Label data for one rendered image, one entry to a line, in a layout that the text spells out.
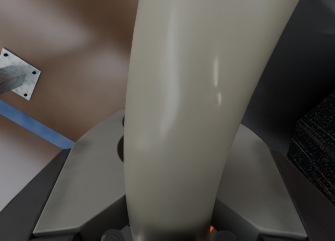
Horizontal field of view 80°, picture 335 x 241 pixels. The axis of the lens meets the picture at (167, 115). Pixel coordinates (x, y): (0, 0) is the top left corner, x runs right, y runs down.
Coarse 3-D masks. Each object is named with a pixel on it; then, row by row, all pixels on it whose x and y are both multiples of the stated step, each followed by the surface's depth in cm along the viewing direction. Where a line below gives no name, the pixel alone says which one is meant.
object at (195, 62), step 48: (144, 0) 4; (192, 0) 3; (240, 0) 3; (288, 0) 3; (144, 48) 4; (192, 48) 3; (240, 48) 3; (144, 96) 4; (192, 96) 4; (240, 96) 4; (144, 144) 4; (192, 144) 4; (144, 192) 5; (192, 192) 5; (144, 240) 6; (192, 240) 6
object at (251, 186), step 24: (240, 144) 9; (264, 144) 9; (240, 168) 8; (264, 168) 8; (240, 192) 7; (264, 192) 7; (288, 192) 7; (216, 216) 7; (240, 216) 6; (264, 216) 6; (288, 216) 6; (240, 240) 6
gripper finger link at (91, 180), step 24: (120, 120) 11; (96, 144) 9; (120, 144) 10; (72, 168) 8; (96, 168) 8; (120, 168) 8; (72, 192) 7; (96, 192) 7; (120, 192) 7; (48, 216) 6; (72, 216) 6; (96, 216) 6; (120, 216) 7; (96, 240) 6
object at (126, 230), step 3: (129, 225) 86; (123, 228) 84; (126, 228) 84; (129, 228) 85; (123, 231) 83; (126, 231) 83; (129, 231) 84; (123, 234) 82; (126, 234) 83; (129, 234) 83; (126, 237) 82; (129, 237) 82; (126, 240) 81; (129, 240) 81; (132, 240) 82
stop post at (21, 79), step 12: (0, 60) 102; (12, 60) 101; (24, 60) 101; (0, 72) 94; (12, 72) 99; (24, 72) 104; (36, 72) 103; (0, 84) 90; (12, 84) 99; (24, 84) 106; (24, 96) 110
